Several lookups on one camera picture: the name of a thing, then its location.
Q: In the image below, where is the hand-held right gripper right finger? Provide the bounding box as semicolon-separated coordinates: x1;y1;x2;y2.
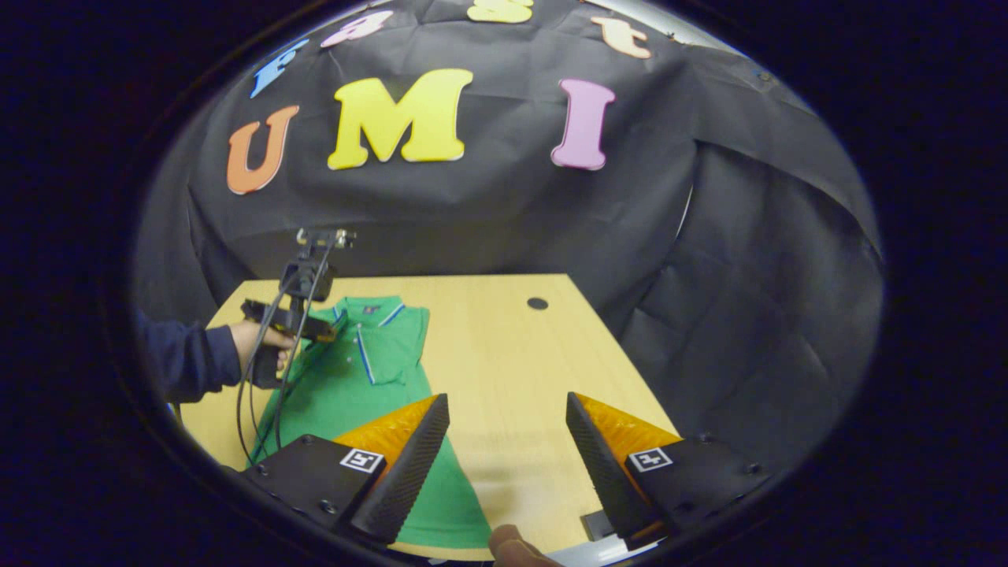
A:
565;391;776;552

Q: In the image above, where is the green T-shirt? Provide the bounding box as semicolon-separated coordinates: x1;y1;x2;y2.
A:
250;295;495;550

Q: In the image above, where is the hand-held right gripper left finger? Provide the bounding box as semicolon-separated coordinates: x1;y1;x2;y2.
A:
243;392;452;547

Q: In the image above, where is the black table edge bracket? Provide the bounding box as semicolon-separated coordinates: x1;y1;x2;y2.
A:
581;510;617;543

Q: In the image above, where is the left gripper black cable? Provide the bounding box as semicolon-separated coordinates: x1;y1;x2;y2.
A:
235;252;335;467

